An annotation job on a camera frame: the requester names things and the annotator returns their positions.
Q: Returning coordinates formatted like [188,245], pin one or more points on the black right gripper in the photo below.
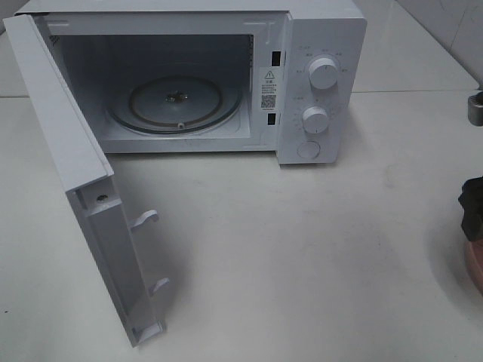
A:
[471,202]

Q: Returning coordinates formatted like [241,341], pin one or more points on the pink round plate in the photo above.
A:
[473,260]

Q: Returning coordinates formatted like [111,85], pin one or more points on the round white door button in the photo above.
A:
[309,150]

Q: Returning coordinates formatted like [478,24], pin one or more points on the white microwave door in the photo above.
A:
[88,180]

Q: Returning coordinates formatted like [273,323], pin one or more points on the lower white dial knob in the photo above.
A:
[315,120]

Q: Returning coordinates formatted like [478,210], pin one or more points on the white dial knob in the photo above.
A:
[323,72]
[315,120]

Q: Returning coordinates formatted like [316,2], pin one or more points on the upper white dial knob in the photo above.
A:
[323,72]

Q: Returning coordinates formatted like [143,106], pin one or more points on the white microwave oven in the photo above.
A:
[101,46]

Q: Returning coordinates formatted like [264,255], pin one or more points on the white warning label sticker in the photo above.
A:
[269,81]

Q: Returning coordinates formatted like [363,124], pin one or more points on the glass microwave turntable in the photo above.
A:
[176,104]

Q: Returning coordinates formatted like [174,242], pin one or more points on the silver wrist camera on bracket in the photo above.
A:
[475,109]

